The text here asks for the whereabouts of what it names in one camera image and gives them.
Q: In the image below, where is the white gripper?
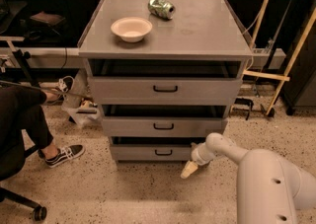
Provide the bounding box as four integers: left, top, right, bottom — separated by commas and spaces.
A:
181, 142, 215, 179

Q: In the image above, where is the grey bottom drawer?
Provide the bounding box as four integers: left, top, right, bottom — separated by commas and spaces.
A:
110, 136, 205, 162

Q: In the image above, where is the grey drawer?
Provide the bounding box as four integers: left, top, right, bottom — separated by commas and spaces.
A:
110, 136, 205, 162
88, 59, 241, 106
102, 105, 227, 137

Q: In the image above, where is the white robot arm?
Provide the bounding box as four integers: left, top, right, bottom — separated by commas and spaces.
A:
181, 133, 316, 224

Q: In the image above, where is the grey middle drawer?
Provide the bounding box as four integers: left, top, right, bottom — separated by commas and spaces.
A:
102, 105, 227, 137

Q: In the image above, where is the grey drawer cabinet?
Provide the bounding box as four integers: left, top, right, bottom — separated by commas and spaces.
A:
77, 0, 254, 167

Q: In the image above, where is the grey top drawer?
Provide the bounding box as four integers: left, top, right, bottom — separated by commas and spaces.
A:
88, 59, 241, 106

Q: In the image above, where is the black white sneaker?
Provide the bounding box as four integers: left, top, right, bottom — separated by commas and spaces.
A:
45, 145, 85, 168
55, 76, 74, 97

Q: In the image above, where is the crushed green soda can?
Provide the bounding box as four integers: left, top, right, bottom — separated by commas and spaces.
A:
147, 0, 176, 20

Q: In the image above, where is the seated person in black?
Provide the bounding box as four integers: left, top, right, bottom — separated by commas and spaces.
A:
0, 87, 53, 179

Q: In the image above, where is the black office chair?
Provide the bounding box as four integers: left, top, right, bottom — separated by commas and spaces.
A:
0, 145, 47, 222

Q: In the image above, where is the brown box on shelf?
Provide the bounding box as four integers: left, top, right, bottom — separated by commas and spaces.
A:
30, 12, 65, 27

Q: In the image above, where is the wooden A-frame stand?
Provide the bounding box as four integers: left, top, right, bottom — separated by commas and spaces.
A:
242, 0, 316, 117

